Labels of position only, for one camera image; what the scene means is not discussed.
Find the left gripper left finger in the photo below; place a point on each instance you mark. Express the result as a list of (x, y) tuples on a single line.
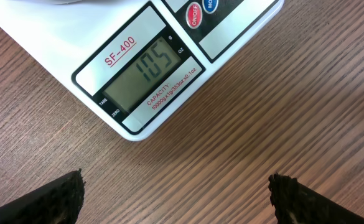
[(59, 201)]

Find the white digital kitchen scale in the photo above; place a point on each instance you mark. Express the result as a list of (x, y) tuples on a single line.
[(134, 63)]

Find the white bowl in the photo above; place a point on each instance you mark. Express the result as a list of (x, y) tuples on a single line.
[(64, 1)]

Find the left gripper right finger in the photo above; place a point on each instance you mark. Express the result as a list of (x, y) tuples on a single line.
[(296, 203)]

